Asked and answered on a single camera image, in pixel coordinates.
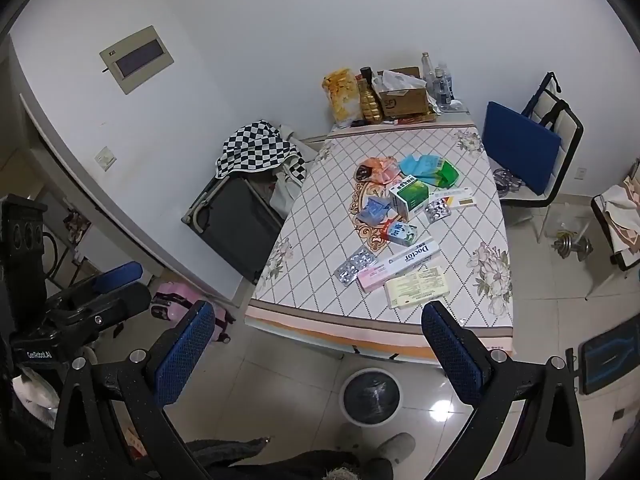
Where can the wall electrical panel box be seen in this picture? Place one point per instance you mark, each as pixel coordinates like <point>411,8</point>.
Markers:
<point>137,58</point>

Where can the white cushioned chair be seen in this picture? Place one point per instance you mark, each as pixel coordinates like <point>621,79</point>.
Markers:
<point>617,212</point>

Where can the green white medicine box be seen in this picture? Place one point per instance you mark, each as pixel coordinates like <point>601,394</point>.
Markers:
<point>408,197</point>

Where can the orange plastic wrapper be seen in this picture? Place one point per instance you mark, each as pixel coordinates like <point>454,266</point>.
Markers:
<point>379,170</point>

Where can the yellow snack bag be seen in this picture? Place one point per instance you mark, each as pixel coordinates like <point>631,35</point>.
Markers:
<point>342,92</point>

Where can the white Doctor toothpaste box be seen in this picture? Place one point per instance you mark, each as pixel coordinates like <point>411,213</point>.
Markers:
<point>415,254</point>

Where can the blue white small box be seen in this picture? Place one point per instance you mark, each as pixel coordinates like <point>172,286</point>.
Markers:
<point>400,233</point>

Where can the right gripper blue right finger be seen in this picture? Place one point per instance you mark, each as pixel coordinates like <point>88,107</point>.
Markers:
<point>462,356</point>

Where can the clear plastic bottle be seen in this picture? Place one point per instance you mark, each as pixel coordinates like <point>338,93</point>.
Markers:
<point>442,87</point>

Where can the checkered black white cloth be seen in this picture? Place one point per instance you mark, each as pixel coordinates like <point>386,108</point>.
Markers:
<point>259,147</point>

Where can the pink long box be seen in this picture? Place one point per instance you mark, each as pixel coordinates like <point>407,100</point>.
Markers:
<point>376,276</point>

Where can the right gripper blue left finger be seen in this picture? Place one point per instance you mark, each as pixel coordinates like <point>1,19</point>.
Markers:
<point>168,365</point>

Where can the black blue exercise bench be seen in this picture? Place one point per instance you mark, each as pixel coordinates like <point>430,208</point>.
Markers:
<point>605,358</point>

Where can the gold bottle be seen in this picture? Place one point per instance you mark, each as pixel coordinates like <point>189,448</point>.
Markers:
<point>370,109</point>

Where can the grey right slipper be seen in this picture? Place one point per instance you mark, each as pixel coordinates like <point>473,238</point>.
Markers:
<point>397,448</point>

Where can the blue wrapper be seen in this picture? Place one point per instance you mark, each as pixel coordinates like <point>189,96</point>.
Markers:
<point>375,211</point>

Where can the white striped medicine box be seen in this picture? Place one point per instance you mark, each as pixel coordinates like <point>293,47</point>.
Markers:
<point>455,198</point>

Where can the silver blister pack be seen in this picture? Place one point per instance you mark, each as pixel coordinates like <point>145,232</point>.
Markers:
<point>347,272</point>
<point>437,210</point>

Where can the pale yellow leaflet box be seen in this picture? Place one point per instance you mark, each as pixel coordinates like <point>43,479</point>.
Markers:
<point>416,287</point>

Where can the wall switch plate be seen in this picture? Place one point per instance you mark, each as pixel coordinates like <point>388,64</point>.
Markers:
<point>105,158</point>

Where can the cardboard box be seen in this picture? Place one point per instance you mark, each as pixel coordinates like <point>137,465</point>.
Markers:
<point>403,94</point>

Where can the blue cushion chair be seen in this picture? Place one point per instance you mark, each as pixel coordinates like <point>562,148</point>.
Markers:
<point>530,151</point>

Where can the white round trash bin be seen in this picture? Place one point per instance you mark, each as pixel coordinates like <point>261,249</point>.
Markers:
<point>370,397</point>

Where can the metal dumbbell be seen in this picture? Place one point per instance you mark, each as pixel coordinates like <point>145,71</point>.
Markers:
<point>567,243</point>

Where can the blue green plastic bag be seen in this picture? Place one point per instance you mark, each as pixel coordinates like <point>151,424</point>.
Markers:
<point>430,169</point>

